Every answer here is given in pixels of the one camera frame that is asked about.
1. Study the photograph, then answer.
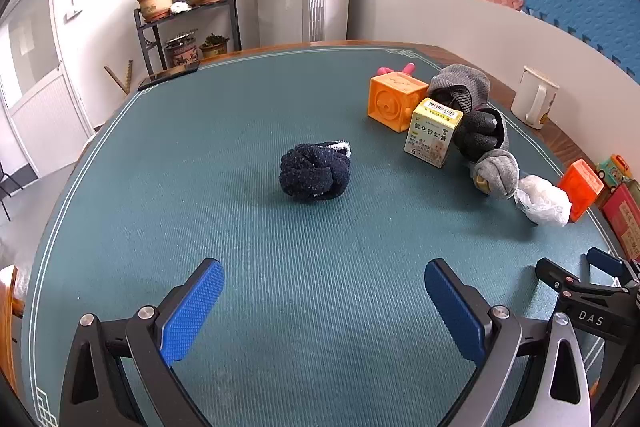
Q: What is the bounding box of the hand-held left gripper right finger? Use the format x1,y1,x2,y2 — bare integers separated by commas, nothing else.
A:
424,258,593,427

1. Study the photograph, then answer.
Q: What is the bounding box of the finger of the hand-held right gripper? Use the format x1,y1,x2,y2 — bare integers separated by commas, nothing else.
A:
535,258,640,343
586,247,633,280

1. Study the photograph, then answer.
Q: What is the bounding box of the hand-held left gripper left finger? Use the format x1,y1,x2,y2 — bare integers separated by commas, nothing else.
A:
59,258,226,427

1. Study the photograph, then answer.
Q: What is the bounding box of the red cardboard box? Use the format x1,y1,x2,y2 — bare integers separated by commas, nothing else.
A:
600,182,640,260

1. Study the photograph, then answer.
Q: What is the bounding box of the black glove with grey cuff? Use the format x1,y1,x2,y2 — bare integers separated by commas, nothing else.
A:
452,106,510,162

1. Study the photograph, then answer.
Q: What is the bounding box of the orange soft toy cube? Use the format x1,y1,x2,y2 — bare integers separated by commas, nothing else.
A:
369,73,430,132
556,158,606,223

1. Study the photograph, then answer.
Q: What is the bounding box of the crumpled white plastic bag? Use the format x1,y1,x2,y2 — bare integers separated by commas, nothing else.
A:
514,174,572,227

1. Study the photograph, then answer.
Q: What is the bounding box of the colourful toy truck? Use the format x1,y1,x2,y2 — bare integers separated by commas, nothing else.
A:
595,154,632,192

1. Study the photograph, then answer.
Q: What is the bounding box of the green desk mat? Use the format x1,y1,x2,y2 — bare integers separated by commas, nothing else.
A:
20,47,621,427

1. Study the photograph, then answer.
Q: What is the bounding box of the grey sock ball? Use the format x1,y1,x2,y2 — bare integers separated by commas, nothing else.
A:
469,149,521,201

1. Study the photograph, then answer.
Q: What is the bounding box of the white mug with flower print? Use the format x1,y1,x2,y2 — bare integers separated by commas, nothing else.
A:
510,65,560,130

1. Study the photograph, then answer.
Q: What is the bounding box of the yellow white medicine box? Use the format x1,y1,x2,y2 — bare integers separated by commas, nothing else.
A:
404,97,465,169

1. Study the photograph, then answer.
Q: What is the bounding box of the navy blue sock ball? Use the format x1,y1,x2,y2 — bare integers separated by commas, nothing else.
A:
279,141,352,202

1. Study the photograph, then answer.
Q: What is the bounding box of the black metal chair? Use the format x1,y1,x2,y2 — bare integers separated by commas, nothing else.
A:
0,159,12,222

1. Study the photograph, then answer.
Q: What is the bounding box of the black smartphone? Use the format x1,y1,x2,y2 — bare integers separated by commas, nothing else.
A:
137,61,201,90

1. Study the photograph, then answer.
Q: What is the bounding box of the wooden stick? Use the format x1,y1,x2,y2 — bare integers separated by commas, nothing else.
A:
104,66,130,96

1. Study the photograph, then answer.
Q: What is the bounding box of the pink rubber toy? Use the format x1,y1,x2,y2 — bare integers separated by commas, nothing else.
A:
378,63,417,80

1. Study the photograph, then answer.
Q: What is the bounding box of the white door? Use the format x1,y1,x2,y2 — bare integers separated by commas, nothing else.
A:
0,0,96,178

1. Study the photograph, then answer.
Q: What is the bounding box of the dark patterned plant pot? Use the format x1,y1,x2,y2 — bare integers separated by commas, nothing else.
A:
164,34,200,68

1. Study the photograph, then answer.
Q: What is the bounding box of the small succulent in pot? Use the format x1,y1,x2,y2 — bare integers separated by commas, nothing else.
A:
199,33,230,59

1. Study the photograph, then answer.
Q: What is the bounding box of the black metal plant rack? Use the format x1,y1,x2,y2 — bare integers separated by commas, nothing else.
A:
133,0,243,80

